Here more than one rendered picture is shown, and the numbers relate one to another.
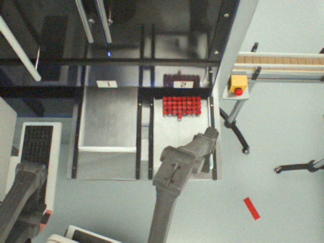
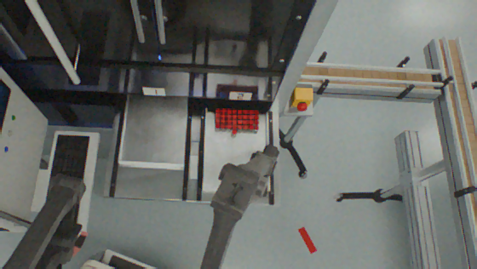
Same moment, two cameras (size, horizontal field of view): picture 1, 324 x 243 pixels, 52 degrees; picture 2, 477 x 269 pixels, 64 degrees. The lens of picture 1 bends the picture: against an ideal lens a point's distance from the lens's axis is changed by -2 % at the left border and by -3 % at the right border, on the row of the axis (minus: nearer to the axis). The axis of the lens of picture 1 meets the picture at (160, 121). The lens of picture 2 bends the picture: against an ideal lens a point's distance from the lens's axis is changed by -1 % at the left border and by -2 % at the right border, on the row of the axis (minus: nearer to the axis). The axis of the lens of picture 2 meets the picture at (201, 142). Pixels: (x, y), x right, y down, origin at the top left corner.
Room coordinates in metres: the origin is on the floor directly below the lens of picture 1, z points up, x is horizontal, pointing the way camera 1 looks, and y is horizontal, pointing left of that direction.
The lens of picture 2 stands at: (0.00, 0.05, 2.37)
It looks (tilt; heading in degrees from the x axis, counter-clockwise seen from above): 70 degrees down; 359
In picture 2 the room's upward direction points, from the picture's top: 3 degrees clockwise
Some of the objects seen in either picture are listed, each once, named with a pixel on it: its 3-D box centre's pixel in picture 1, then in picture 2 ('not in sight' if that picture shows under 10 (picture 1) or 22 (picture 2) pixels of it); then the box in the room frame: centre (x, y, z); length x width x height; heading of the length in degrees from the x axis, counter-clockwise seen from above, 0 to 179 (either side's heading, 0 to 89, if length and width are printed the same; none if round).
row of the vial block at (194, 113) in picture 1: (181, 113); (236, 128); (0.61, -0.10, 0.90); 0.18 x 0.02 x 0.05; 90
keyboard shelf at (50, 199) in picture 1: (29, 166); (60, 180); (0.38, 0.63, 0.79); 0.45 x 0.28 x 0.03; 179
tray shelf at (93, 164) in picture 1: (145, 129); (194, 145); (0.54, 0.07, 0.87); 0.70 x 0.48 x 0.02; 89
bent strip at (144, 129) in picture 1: (144, 143); (193, 160); (0.46, 0.07, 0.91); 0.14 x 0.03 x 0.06; 0
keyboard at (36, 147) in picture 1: (33, 164); (66, 180); (0.38, 0.60, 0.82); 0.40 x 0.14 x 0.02; 0
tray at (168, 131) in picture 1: (182, 132); (236, 149); (0.52, -0.10, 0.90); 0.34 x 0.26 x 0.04; 0
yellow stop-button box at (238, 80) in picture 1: (237, 82); (301, 95); (0.73, -0.35, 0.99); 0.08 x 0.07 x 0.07; 179
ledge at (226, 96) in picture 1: (234, 86); (296, 100); (0.77, -0.37, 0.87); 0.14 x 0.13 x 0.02; 179
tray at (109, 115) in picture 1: (109, 113); (155, 124); (0.61, 0.24, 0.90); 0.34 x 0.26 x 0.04; 179
